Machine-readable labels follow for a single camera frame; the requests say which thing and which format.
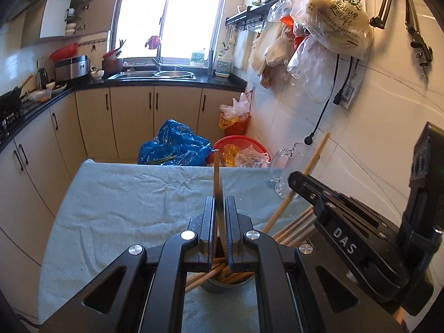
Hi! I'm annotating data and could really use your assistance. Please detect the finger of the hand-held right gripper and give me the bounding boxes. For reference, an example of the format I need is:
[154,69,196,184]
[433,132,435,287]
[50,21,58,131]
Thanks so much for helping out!
[287,171,339,216]

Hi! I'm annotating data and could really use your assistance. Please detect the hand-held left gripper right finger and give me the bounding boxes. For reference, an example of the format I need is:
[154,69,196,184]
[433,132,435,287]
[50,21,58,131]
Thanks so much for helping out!
[225,196,405,333]

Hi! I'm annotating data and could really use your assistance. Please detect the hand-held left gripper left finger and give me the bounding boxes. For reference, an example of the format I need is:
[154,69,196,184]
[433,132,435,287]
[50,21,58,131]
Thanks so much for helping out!
[38,196,217,333]

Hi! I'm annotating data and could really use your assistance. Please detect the long wooden chopstick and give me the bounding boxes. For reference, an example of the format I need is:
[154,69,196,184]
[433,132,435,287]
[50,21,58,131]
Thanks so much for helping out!
[261,132,331,234]
[213,149,223,271]

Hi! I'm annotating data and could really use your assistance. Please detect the bundle of wooden chopsticks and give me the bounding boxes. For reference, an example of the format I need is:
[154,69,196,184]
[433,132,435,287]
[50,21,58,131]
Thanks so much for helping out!
[185,205,318,294]

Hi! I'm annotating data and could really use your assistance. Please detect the grey metal cup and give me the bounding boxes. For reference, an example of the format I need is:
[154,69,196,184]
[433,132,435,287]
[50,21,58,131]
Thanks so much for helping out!
[199,269,256,294]

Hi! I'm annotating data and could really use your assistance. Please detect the clear glass mug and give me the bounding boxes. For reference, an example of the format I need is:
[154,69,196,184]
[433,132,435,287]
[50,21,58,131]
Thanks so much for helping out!
[267,142,320,200]

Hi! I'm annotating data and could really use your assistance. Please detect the clear plastic bags in basket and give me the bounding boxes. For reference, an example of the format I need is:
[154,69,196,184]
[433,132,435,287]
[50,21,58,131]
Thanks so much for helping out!
[236,145,271,168]

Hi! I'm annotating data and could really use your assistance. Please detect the large red basket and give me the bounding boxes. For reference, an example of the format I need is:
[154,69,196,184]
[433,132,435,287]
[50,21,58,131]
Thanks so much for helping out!
[208,135,270,168]

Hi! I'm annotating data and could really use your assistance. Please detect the blue plastic bag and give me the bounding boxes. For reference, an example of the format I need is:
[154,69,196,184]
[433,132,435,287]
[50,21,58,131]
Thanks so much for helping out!
[138,120,212,166]

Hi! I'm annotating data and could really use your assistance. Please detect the light blue towel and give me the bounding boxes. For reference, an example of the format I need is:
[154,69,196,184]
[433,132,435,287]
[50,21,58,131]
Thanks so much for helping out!
[37,159,313,333]

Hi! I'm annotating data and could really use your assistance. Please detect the small red basket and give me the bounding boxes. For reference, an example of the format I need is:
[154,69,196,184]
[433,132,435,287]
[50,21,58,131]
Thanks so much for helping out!
[219,114,252,137]

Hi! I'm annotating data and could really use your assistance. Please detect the white hanging card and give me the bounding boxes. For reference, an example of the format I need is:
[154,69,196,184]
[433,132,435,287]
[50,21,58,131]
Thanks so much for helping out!
[338,59,362,108]

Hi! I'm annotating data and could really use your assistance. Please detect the white plastic bags on basket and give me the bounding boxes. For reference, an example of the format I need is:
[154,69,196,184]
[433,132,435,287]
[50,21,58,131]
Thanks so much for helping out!
[219,92,251,120]

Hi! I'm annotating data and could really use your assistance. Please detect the hanging clear plastic bags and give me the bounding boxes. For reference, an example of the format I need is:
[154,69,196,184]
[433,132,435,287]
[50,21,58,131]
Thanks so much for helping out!
[248,0,334,105]

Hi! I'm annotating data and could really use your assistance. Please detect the beige base cabinets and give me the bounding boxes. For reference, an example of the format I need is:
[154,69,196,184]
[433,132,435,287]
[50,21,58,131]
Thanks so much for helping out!
[0,87,243,316]

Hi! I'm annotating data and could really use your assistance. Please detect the black countertop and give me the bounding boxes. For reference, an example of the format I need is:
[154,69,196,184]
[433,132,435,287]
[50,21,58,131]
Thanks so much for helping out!
[0,73,248,153]

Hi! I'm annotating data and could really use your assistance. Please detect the white detergent bottle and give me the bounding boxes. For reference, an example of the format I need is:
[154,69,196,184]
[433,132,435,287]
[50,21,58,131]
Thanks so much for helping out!
[215,51,233,78]

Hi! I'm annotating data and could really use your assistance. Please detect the steel sink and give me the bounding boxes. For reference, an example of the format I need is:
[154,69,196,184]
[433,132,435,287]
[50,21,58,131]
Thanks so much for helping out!
[108,70,198,81]

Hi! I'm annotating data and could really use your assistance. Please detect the metal faucet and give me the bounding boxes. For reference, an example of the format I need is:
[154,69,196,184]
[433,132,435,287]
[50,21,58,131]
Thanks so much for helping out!
[153,47,164,74]

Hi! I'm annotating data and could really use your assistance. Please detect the large printed plastic bag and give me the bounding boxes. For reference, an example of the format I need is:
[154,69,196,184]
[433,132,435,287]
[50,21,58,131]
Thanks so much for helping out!
[289,0,374,60]

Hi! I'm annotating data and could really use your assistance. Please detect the brown utensil pot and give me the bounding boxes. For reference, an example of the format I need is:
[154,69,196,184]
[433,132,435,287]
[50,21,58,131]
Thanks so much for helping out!
[102,58,124,75]

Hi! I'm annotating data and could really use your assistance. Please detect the black folding stand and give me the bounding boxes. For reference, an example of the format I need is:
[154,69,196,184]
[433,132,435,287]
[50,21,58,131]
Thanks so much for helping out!
[399,0,434,81]
[369,0,396,30]

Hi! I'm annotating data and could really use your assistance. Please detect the dark dish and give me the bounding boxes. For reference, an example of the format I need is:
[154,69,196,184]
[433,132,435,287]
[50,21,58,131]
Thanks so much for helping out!
[45,81,68,94]

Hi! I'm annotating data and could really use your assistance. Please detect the silver rice cooker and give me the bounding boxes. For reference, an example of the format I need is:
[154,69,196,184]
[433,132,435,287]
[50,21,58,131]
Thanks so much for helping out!
[54,55,91,81]

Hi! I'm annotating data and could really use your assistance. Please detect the plastic food container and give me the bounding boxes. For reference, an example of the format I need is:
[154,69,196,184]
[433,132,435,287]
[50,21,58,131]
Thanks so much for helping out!
[33,88,53,103]

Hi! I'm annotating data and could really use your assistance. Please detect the window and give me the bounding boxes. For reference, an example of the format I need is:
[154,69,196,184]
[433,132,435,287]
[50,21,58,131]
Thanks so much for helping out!
[113,0,231,62]

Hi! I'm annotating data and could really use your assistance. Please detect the red colander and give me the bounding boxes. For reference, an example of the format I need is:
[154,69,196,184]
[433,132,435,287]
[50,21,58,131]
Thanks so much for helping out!
[49,42,80,62]

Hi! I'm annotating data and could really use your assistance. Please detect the gas stove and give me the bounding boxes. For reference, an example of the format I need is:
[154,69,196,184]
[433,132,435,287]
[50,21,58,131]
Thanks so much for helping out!
[0,102,27,140]

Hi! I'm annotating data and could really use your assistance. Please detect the black wok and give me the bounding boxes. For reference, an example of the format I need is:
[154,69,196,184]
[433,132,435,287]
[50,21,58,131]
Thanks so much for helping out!
[0,74,34,107]

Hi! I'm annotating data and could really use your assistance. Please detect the range hood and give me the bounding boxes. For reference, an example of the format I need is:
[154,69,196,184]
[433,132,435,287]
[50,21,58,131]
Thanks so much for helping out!
[7,0,52,22]

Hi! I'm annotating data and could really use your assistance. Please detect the black power cable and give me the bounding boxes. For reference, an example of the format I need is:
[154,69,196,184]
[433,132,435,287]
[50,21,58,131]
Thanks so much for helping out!
[304,54,342,146]

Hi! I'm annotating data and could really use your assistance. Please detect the black wall shelf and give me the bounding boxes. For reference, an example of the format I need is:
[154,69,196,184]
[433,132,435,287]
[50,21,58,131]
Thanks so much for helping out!
[225,0,283,30]

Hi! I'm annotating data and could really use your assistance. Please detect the beige wall cabinets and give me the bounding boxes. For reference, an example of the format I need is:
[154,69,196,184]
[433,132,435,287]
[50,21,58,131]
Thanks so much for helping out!
[21,0,118,49]

